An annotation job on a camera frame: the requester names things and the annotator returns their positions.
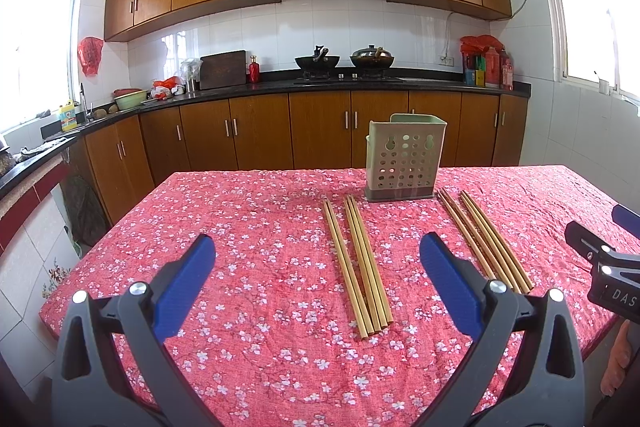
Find person's right hand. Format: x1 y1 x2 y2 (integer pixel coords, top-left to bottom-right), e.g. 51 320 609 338
600 320 632 397

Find red condiment containers group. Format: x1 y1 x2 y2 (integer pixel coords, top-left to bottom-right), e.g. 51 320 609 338
460 35 514 91

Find beige perforated utensil holder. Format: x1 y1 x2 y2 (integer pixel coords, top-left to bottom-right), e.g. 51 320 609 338
364 114 447 202

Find lower wooden cabinets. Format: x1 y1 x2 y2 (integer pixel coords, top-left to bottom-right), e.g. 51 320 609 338
67 90 528 225

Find pink floral tablecloth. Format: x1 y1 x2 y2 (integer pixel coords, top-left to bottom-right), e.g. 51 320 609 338
39 166 639 426

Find black countertop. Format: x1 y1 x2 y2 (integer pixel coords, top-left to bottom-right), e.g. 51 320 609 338
1 68 506 197

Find yellow detergent bottle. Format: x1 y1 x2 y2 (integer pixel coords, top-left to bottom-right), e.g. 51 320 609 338
58 101 78 132

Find green basin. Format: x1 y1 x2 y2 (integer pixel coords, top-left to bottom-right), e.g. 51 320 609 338
113 88 148 110

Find lidded wok right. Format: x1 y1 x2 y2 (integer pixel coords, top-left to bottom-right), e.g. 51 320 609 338
350 44 395 70

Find red white plastic bag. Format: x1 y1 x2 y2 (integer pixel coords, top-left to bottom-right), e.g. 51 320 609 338
150 76 184 101

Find glass jar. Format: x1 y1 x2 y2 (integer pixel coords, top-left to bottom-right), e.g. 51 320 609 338
180 58 202 93

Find black wok left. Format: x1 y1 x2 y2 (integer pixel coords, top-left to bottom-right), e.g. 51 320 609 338
295 46 340 74

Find dark wooden cutting board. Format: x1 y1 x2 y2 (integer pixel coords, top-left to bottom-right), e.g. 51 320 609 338
200 50 246 90

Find red bottle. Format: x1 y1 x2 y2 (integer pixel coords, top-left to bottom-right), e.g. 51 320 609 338
248 55 260 83

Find red plastic bag on wall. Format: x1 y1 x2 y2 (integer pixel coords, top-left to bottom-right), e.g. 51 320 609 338
77 36 104 78

